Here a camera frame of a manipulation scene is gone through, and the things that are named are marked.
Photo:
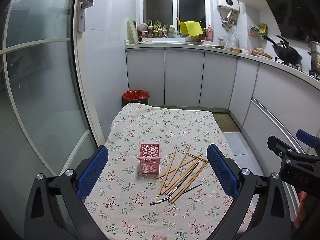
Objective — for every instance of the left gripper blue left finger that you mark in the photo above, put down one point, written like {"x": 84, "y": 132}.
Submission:
{"x": 89, "y": 170}

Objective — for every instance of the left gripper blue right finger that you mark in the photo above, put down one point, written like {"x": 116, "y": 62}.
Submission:
{"x": 223, "y": 171}

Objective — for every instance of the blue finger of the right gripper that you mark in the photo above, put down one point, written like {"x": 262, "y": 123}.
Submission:
{"x": 308, "y": 139}

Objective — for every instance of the black chopstick with metal band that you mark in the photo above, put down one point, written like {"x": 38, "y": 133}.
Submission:
{"x": 183, "y": 179}

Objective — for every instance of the pink perforated utensil holder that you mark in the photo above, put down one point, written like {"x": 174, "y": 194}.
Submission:
{"x": 149, "y": 156}

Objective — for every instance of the person's right hand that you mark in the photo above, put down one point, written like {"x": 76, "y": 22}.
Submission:
{"x": 301, "y": 213}

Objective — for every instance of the green floor mat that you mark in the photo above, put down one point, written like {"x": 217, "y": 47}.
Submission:
{"x": 226, "y": 123}

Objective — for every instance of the white lower cabinets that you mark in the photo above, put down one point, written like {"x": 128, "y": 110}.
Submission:
{"x": 263, "y": 97}

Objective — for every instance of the floral tablecloth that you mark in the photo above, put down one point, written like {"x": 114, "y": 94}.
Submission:
{"x": 123, "y": 201}

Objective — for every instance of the glass sliding door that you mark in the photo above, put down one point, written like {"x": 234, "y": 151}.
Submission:
{"x": 43, "y": 124}

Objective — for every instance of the steel stock pot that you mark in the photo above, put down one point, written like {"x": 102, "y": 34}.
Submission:
{"x": 315, "y": 56}

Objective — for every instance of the black wok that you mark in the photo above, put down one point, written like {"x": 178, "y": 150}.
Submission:
{"x": 284, "y": 51}

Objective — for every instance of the red-lined trash bin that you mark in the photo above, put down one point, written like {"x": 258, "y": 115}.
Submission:
{"x": 137, "y": 96}

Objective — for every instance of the black range hood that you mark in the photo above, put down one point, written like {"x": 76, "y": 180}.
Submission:
{"x": 297, "y": 19}

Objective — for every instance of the pink detergent bottle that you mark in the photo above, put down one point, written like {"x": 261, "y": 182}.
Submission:
{"x": 209, "y": 34}

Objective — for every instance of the yellow cloth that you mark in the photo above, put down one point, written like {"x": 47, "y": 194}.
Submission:
{"x": 191, "y": 28}

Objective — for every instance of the white cutting board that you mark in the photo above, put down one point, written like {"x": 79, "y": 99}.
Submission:
{"x": 132, "y": 33}

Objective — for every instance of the potted sprouting plants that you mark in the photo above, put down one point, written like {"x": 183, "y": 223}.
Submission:
{"x": 156, "y": 29}

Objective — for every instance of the grey door handle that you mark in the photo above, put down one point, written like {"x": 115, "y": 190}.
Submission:
{"x": 82, "y": 5}

